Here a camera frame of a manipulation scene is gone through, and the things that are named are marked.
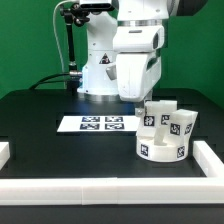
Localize white front fence wall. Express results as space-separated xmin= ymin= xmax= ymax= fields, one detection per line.
xmin=0 ymin=178 xmax=224 ymax=205

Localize white round stool seat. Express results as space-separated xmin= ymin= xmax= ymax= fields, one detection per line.
xmin=136 ymin=135 xmax=190 ymax=163

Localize white left fence wall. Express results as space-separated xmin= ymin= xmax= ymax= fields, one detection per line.
xmin=0 ymin=142 xmax=10 ymax=170

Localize black cables on table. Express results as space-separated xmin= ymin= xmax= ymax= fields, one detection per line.
xmin=29 ymin=71 xmax=83 ymax=90

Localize black camera stand pole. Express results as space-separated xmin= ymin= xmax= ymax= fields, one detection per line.
xmin=60 ymin=3 xmax=90 ymax=71

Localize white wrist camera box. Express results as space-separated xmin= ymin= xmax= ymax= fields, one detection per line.
xmin=113 ymin=25 xmax=165 ymax=53

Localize white fence wall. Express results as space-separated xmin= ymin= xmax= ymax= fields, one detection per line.
xmin=193 ymin=141 xmax=224 ymax=178
xmin=0 ymin=178 xmax=224 ymax=205
xmin=0 ymin=142 xmax=10 ymax=170

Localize white right fence wall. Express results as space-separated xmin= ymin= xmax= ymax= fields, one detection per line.
xmin=193 ymin=141 xmax=224 ymax=178

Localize grey cable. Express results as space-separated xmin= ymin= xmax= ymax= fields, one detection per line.
xmin=52 ymin=0 xmax=76 ymax=74

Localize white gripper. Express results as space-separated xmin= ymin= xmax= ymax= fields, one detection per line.
xmin=106 ymin=51 xmax=161 ymax=117

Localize white marker sheet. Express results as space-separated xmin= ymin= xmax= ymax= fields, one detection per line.
xmin=57 ymin=115 xmax=140 ymax=133

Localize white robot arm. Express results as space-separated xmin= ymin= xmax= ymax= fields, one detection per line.
xmin=79 ymin=0 xmax=208 ymax=108

